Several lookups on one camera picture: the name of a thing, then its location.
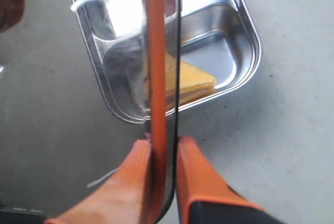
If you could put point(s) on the smoky transparent container lid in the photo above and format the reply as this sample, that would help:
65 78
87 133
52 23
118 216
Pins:
59 140

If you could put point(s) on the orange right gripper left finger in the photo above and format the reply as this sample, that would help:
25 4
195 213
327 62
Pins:
123 198

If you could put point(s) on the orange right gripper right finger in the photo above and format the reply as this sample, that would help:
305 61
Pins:
203 196

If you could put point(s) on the stainless steel lunch box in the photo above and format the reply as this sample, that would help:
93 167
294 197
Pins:
217 36

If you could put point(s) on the yellow toy cheese wedge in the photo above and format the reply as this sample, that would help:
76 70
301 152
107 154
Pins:
194 83

